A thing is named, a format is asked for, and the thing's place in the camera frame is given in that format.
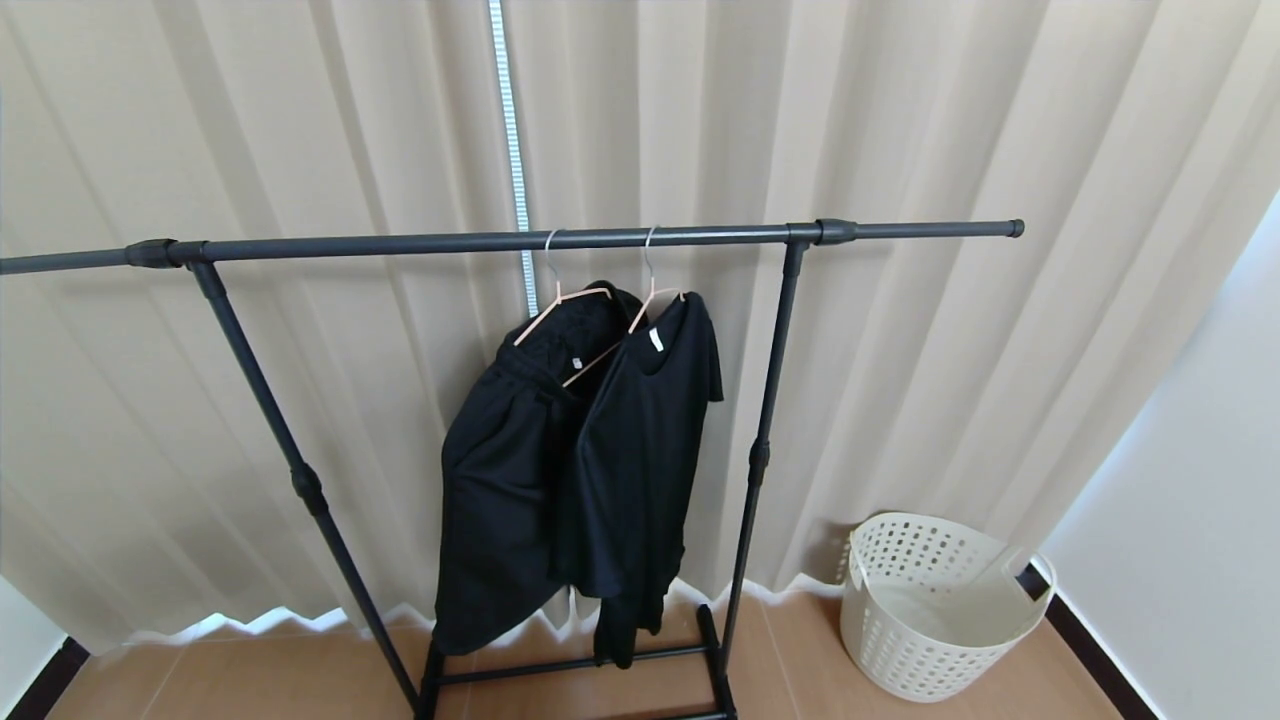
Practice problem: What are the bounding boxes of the pink clothes hanger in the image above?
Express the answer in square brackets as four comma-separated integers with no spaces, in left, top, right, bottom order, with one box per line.
[627,226,689,336]
[513,229,627,389]

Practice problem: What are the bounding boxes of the black garment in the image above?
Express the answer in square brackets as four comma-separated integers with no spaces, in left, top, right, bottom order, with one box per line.
[548,292,725,669]

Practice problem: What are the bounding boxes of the black shorts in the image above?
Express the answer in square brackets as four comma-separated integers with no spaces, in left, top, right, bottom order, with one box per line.
[432,280,646,657]

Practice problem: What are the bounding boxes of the black clothes rack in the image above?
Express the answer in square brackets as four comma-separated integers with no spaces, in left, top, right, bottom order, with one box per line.
[0,218,1026,720]

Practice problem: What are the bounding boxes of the white laundry basket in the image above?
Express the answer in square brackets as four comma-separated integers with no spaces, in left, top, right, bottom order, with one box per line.
[838,512,1057,703]

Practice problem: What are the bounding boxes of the beige curtain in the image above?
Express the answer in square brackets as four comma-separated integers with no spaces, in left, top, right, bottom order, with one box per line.
[0,0,1280,651]

